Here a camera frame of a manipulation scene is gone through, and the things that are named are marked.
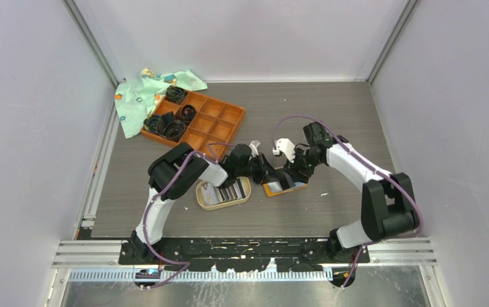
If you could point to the orange compartment organizer tray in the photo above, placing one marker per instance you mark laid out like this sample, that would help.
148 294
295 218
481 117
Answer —
212 129

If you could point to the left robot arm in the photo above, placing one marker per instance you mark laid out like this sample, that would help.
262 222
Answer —
221 184

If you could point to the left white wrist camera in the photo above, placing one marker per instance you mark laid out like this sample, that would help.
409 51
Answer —
254 146

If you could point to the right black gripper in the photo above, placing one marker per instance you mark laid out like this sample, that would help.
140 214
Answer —
294 169

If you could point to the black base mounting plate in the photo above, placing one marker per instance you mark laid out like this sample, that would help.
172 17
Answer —
240 254

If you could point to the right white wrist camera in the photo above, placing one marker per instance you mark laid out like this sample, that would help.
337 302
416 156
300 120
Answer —
284 147

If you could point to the stack of credit cards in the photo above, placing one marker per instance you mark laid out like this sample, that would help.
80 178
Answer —
213 196

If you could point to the rolled dark belt middle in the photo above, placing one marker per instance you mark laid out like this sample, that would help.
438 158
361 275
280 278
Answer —
187 114

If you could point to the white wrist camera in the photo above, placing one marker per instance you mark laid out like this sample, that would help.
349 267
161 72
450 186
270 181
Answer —
254 146
284 147

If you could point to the green patterned cloth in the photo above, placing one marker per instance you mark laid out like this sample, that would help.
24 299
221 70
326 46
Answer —
136 100

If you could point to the oval wooden card tray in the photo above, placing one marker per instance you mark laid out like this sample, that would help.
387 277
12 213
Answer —
200 200

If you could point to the rolled dark belt left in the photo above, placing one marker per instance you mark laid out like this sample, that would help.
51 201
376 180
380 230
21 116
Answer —
150 124

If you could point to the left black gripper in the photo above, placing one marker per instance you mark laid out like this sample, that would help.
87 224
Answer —
265 167

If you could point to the white slotted cable duct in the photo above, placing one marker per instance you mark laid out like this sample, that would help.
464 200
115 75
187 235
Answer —
151 275

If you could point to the rolled dark belt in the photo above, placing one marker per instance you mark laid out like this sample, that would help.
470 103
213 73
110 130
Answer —
176 94
150 124
170 128
187 114

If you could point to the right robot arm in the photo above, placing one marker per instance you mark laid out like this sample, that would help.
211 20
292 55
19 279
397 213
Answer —
388 206

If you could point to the rolled dark belt front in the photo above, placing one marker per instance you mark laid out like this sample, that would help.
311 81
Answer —
170 128

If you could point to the orange leather card holder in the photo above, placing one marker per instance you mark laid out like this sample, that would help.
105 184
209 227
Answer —
281 183

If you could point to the rolled dark belt top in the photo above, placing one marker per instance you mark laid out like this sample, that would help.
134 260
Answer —
176 94

